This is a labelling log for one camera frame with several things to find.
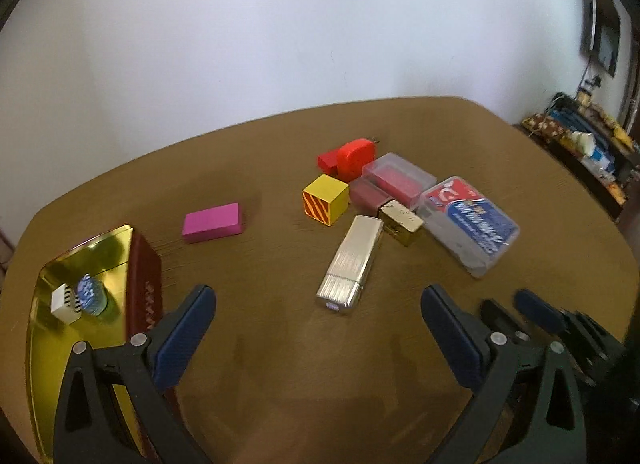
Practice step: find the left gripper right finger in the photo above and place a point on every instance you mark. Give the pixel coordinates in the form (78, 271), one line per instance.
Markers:
(530, 384)

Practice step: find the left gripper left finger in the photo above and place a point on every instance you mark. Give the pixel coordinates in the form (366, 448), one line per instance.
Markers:
(89, 426)

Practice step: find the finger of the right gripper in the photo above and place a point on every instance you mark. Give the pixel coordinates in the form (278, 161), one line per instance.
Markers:
(539, 312)
(501, 321)

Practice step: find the white cube with black stripes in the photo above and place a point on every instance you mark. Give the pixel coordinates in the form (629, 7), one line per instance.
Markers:
(65, 305)

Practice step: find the blue patterned round cap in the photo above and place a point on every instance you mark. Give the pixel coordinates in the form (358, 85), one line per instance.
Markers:
(92, 295)

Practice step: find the gold capped lipstick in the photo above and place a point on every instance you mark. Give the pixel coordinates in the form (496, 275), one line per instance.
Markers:
(400, 222)

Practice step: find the silver lighter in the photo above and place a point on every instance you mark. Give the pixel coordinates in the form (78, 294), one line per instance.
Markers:
(344, 280)

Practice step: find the clear box with red insert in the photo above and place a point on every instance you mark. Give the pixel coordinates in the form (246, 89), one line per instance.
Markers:
(402, 180)

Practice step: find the yellow striped cube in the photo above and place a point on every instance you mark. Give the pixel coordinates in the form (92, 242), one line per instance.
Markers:
(325, 199)

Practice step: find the pink rectangular block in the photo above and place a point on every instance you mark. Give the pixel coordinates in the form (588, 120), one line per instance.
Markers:
(213, 223)

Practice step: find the small red block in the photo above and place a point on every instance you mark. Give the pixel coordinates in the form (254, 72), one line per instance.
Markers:
(327, 162)

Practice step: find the gold and red toffee tin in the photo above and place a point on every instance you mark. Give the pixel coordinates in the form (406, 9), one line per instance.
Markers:
(131, 272)

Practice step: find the cluttered side shelf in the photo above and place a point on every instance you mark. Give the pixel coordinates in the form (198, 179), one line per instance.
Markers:
(611, 171)

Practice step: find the white paper cup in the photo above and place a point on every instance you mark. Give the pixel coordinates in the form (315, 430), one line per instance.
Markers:
(584, 142)

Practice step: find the wall mounted dark screen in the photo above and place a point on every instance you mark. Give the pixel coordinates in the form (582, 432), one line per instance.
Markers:
(602, 34)

